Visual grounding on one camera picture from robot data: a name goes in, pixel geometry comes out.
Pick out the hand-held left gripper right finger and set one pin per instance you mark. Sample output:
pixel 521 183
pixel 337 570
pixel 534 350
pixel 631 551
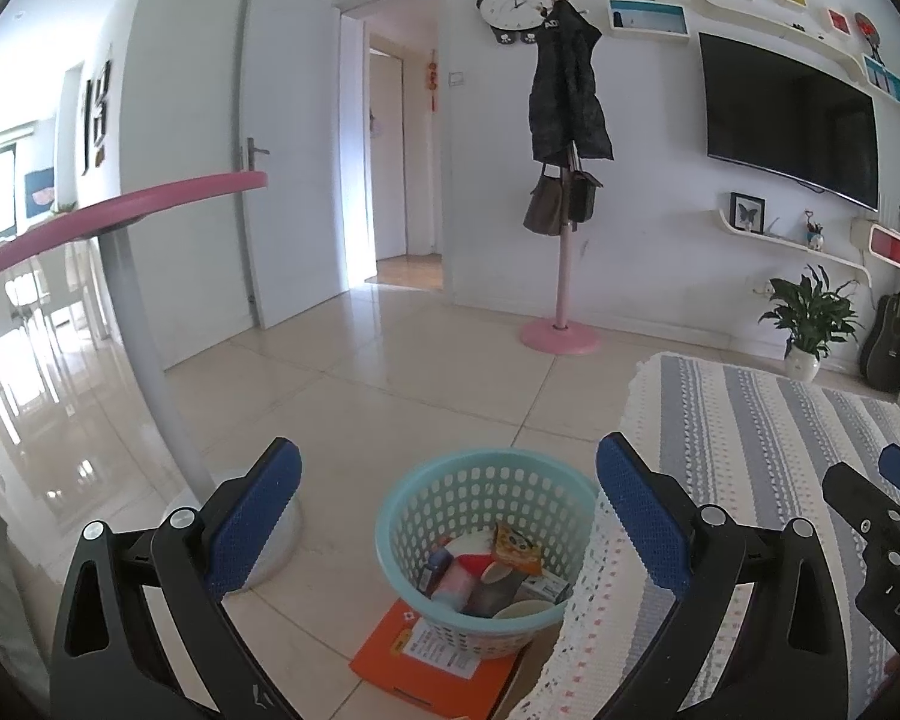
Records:
pixel 637 510

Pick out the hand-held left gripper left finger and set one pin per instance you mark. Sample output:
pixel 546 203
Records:
pixel 259 517

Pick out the white and blue carton box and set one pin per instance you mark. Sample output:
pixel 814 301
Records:
pixel 547 586

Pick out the orange snack packet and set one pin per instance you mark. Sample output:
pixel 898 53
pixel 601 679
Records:
pixel 517 551

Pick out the red and white paper cup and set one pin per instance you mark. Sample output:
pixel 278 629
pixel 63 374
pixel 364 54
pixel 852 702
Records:
pixel 476 564

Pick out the teal plastic basket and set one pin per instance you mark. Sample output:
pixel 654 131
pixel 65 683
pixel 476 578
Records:
pixel 427 495

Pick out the pink drink bottle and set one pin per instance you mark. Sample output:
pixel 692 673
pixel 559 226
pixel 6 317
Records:
pixel 456 586

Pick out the grey striped blanket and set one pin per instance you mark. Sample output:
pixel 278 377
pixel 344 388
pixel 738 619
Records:
pixel 757 450

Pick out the black guitar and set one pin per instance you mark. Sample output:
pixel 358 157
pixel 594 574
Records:
pixel 886 345

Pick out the potted green plant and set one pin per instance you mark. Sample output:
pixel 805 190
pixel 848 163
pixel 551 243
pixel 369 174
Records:
pixel 814 315

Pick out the orange flat box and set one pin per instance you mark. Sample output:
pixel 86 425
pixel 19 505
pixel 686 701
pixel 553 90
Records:
pixel 427 682

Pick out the pink coat rack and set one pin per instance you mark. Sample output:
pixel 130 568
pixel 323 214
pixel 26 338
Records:
pixel 562 277

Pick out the small shelf figurine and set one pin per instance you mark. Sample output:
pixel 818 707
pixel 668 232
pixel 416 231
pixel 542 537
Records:
pixel 815 234

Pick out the framed butterfly picture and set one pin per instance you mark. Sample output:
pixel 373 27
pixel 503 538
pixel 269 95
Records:
pixel 747 211

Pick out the black handbag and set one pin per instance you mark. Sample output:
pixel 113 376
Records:
pixel 585 195

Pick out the brown handbag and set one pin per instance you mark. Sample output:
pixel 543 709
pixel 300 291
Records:
pixel 544 202

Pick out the pink round table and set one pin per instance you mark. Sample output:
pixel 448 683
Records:
pixel 157 191

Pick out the white door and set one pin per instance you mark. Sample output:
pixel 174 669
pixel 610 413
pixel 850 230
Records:
pixel 292 165

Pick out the black jacket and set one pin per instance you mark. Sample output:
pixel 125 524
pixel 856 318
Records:
pixel 566 82

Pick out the red hanging ornament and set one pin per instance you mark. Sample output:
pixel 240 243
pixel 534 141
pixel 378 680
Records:
pixel 433 79

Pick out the red and white wall box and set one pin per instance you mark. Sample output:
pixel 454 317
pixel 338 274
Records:
pixel 889 246

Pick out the white wavy wall shelf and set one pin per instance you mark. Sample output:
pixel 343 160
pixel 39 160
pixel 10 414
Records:
pixel 787 244

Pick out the black wall television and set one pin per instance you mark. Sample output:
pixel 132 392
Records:
pixel 787 120

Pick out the blue wall picture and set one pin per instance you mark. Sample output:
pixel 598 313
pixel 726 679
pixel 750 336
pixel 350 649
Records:
pixel 40 191

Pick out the black wall picture frames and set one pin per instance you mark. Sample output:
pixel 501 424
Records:
pixel 99 112

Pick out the red wall cube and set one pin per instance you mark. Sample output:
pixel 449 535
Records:
pixel 838 19

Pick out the long white wall shelf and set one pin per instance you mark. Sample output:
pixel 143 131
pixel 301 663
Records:
pixel 780 26

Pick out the blue box wall shelf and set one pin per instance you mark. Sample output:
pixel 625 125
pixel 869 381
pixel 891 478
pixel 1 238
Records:
pixel 649 17

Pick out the panda wall clock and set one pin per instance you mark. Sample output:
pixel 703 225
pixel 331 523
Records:
pixel 506 4

